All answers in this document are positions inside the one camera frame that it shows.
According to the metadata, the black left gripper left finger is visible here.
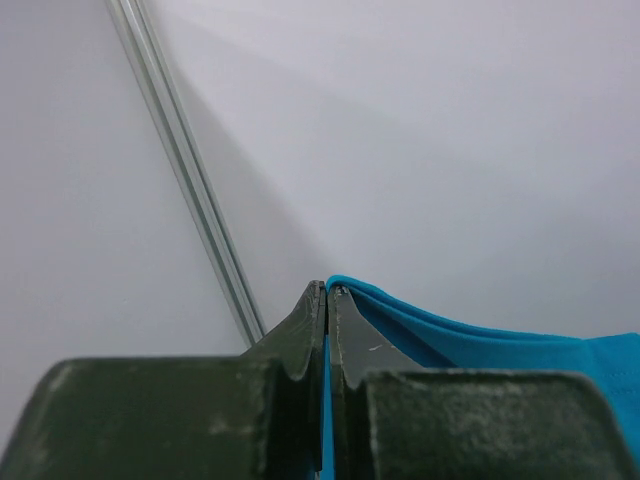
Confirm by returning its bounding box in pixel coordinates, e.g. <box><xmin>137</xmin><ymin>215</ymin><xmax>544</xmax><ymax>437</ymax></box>
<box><xmin>1</xmin><ymin>281</ymin><xmax>326</xmax><ymax>479</ymax></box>

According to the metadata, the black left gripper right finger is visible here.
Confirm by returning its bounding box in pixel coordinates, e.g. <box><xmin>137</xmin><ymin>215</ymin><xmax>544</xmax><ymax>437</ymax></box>
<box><xmin>327</xmin><ymin>287</ymin><xmax>639</xmax><ymax>479</ymax></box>

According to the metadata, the left aluminium corner post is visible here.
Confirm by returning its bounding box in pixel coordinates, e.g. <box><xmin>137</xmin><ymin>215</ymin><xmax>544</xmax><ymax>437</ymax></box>
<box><xmin>106</xmin><ymin>0</ymin><xmax>266</xmax><ymax>347</ymax></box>

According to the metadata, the blue t-shirt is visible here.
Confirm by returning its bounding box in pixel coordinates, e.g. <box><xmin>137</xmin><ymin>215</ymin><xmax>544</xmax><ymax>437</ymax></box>
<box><xmin>326</xmin><ymin>275</ymin><xmax>639</xmax><ymax>459</ymax></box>

